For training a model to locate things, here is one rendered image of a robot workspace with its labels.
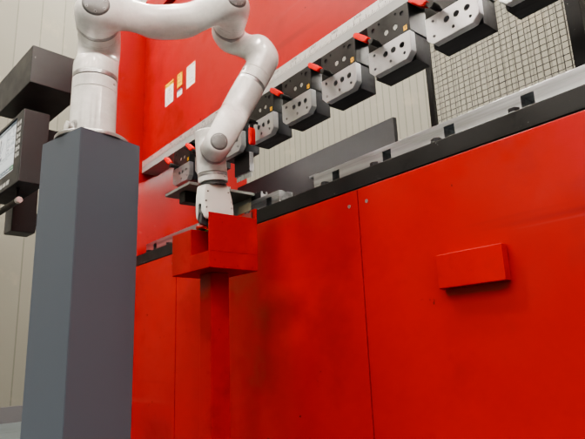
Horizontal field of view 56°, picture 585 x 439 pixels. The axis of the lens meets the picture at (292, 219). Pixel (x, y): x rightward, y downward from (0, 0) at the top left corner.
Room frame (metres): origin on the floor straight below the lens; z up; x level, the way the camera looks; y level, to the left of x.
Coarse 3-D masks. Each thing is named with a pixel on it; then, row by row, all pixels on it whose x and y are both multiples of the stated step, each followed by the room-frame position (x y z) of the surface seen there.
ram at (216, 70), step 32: (192, 0) 2.20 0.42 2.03; (256, 0) 1.82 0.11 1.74; (288, 0) 1.67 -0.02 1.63; (320, 0) 1.55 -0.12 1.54; (352, 0) 1.44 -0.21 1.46; (256, 32) 1.82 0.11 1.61; (288, 32) 1.68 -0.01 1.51; (320, 32) 1.55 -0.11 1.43; (352, 32) 1.45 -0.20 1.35; (160, 64) 2.46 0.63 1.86; (224, 64) 2.00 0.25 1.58; (320, 64) 1.60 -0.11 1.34; (160, 96) 2.45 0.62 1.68; (192, 96) 2.20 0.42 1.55; (224, 96) 2.00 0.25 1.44; (160, 128) 2.44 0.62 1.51; (160, 160) 2.44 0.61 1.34
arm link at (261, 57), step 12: (216, 36) 1.52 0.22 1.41; (240, 36) 1.53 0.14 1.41; (252, 36) 1.50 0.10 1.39; (264, 36) 1.50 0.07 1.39; (228, 48) 1.54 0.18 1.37; (240, 48) 1.50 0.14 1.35; (252, 48) 1.47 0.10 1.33; (264, 48) 1.47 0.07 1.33; (252, 60) 1.47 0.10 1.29; (264, 60) 1.47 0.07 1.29; (276, 60) 1.50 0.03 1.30; (240, 72) 1.48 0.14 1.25; (252, 72) 1.46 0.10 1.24; (264, 72) 1.48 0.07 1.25; (264, 84) 1.49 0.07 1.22
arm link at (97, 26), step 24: (96, 0) 1.27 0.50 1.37; (120, 0) 1.32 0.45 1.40; (216, 0) 1.38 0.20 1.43; (240, 0) 1.39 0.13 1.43; (96, 24) 1.30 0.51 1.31; (120, 24) 1.33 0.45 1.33; (144, 24) 1.37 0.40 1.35; (168, 24) 1.40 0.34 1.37; (192, 24) 1.42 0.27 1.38; (216, 24) 1.42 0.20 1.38; (240, 24) 1.45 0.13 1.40
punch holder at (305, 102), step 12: (300, 72) 1.63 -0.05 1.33; (312, 72) 1.60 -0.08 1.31; (288, 84) 1.68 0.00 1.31; (300, 84) 1.64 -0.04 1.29; (312, 84) 1.60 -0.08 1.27; (300, 96) 1.63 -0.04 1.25; (312, 96) 1.60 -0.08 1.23; (288, 108) 1.68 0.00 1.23; (300, 108) 1.63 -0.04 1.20; (312, 108) 1.60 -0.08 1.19; (324, 108) 1.63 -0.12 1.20; (288, 120) 1.68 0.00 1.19; (300, 120) 1.67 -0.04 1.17; (312, 120) 1.67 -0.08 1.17; (324, 120) 1.67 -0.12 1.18
